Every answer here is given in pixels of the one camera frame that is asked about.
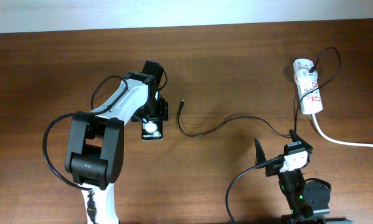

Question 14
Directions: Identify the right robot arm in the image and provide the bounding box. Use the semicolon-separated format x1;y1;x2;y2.
255;129;331;223

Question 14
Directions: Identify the white power strip cord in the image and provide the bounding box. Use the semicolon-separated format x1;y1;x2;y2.
309;113;373;149

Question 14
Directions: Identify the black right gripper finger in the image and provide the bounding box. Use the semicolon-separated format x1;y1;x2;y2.
255;138;267;169
289;129;313;152

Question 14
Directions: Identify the white USB wall adapter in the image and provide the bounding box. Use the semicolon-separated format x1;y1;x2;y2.
294;67;318;85

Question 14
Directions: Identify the black USB charger cable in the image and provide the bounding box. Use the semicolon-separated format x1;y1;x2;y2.
176;47;342;139

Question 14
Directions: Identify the white power strip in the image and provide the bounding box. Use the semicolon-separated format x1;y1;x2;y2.
293;58;323;115

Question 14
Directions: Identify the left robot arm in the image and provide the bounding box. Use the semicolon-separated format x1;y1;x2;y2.
65;61;168;223

